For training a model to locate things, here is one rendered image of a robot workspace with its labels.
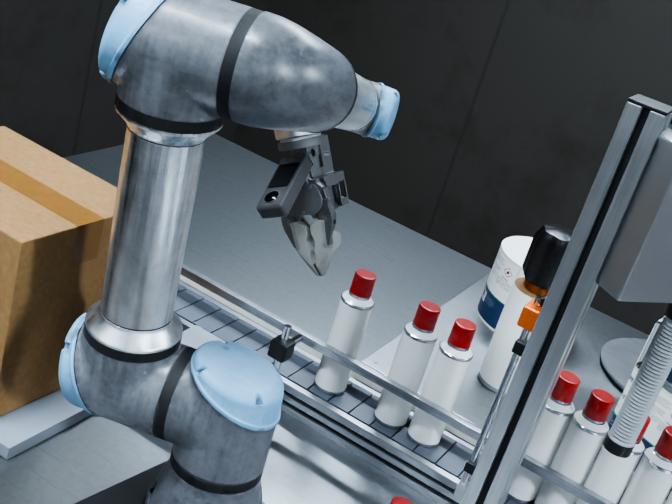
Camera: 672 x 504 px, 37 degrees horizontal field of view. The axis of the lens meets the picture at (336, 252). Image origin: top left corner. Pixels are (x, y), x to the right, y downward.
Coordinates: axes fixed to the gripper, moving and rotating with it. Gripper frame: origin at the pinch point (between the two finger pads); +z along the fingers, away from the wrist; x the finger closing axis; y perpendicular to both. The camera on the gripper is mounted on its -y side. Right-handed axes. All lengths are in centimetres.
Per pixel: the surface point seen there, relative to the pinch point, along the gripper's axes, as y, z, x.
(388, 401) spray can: -2.2, 20.7, -9.6
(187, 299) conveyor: 1.4, 4.0, 27.9
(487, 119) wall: 259, -1, 74
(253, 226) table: 47, 0, 45
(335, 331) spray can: -2.4, 9.4, -2.7
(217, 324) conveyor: -0.7, 8.0, 20.9
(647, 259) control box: -17, -2, -54
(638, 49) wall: 253, -18, 9
